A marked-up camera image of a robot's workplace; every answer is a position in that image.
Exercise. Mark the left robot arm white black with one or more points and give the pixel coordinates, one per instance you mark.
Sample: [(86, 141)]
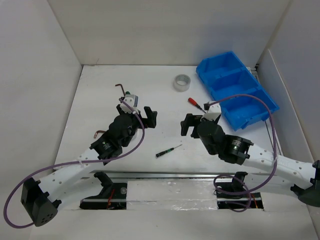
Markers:
[(43, 198)]

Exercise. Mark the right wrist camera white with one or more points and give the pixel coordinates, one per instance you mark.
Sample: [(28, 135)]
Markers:
[(212, 112)]

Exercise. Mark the copper hex key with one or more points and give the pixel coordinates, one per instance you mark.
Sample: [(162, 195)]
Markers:
[(97, 133)]

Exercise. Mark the aluminium rail front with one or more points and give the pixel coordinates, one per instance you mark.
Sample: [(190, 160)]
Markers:
[(161, 175)]

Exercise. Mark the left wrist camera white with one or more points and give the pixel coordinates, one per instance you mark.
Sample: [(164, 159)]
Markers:
[(130, 103)]

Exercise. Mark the aluminium rail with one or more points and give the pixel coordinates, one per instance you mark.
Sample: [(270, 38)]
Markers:
[(161, 175), (271, 137)]

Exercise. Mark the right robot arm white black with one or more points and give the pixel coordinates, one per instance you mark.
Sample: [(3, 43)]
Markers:
[(286, 176)]

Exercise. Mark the small black green screwdriver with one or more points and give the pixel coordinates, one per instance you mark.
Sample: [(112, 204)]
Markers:
[(166, 151)]

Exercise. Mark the blue three-compartment bin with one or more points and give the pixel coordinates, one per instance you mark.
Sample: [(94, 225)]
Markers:
[(225, 75)]

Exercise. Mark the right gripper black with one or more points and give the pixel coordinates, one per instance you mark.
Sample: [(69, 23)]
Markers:
[(192, 120)]

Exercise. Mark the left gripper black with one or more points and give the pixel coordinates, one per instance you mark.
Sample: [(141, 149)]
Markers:
[(149, 121)]

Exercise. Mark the clear tape roll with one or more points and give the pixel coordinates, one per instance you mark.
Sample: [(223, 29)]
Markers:
[(182, 82), (135, 136)]

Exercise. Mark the aluminium rail right side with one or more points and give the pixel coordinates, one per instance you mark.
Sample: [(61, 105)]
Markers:
[(271, 137)]

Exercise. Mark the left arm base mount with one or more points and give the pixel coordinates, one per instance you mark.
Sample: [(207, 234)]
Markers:
[(112, 196)]

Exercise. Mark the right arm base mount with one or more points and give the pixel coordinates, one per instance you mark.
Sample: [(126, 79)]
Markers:
[(227, 188)]

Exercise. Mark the dark brown hex key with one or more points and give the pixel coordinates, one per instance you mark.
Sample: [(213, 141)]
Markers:
[(122, 88)]

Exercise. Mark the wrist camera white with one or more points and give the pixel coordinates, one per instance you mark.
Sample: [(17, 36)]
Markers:
[(212, 112), (130, 103)]

